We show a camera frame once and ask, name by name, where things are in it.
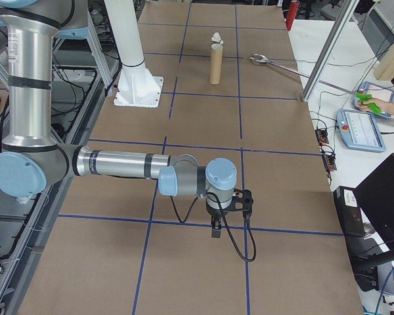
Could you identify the small black orange adapter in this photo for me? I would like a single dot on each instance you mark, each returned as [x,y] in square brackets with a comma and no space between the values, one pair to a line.
[330,162]
[321,136]

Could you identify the teach pendant with pink screen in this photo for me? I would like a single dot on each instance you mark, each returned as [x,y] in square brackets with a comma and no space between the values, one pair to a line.
[382,93]

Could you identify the person's bare hand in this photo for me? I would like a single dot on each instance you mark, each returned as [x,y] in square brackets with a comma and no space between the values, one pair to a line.
[382,104]

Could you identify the white badminton shuttlecock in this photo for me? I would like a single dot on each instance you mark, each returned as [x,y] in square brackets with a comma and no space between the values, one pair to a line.
[217,37]

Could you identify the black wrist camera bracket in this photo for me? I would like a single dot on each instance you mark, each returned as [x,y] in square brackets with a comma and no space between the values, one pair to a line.
[244,198]

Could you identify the red cylinder bottle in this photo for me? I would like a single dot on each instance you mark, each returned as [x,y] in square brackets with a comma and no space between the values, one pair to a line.
[293,14]

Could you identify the grey office chair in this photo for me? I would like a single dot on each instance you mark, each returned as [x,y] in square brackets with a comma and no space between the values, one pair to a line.
[331,11]

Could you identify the white column with base plate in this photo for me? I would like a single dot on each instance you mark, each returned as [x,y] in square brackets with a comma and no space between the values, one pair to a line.
[128,39]

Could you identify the brown cardboard tube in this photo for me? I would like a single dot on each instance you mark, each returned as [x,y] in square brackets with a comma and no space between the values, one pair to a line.
[216,65]

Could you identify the metal bar V-shaped frame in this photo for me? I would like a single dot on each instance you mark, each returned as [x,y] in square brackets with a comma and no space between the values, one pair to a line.
[101,62]

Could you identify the slanted aluminium profile post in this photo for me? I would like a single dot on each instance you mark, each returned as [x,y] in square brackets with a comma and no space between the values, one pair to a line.
[328,49]

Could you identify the teach pendant with white screen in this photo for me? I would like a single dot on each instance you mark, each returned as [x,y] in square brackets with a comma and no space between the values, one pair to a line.
[361,131]

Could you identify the beige wooden board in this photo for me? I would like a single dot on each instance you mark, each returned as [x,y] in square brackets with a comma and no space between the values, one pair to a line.
[391,62]

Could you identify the white side table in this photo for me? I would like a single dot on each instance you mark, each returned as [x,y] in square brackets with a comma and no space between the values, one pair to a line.
[302,39]

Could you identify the black monitor screen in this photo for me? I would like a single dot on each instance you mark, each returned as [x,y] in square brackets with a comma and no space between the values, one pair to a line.
[387,197]

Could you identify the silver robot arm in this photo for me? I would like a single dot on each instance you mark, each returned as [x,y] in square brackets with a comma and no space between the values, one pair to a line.
[26,98]

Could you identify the black computer box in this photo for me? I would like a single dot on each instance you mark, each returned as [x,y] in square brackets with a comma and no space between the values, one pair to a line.
[348,216]

